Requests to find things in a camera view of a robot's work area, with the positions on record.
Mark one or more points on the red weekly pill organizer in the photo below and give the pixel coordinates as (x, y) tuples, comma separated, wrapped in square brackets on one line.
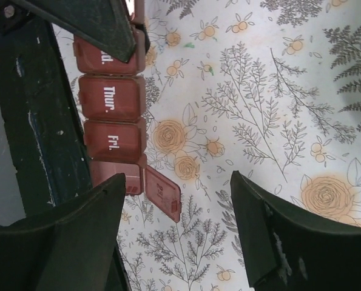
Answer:
[(113, 99)]

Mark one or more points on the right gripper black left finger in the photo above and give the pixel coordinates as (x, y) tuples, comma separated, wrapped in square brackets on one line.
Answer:
[(69, 247)]

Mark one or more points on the floral tablecloth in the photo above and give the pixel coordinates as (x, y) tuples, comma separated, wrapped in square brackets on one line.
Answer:
[(269, 88)]

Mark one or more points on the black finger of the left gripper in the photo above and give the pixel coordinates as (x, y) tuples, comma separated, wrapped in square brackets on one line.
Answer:
[(104, 24)]

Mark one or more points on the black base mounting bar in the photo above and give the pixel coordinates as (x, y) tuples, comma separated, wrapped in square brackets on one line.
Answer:
[(43, 161)]

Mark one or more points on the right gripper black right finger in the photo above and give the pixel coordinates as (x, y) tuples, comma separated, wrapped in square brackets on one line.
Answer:
[(288, 248)]

